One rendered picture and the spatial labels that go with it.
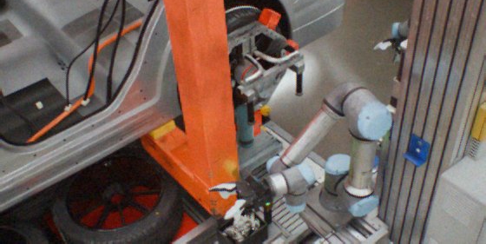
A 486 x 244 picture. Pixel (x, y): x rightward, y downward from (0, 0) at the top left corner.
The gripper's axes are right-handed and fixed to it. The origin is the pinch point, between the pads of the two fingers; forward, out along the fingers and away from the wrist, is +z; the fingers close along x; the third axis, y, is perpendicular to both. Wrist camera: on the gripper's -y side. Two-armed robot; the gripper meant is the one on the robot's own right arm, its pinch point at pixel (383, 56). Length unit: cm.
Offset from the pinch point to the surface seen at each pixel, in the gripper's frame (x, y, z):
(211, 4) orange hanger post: -114, 80, -6
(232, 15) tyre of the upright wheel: -82, 6, 28
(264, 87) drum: -50, 26, 42
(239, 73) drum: -61, 16, 49
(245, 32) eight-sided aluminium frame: -73, 13, 29
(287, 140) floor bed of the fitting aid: 11, -17, 92
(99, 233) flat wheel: -87, 88, 124
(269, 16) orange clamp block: -66, 3, 19
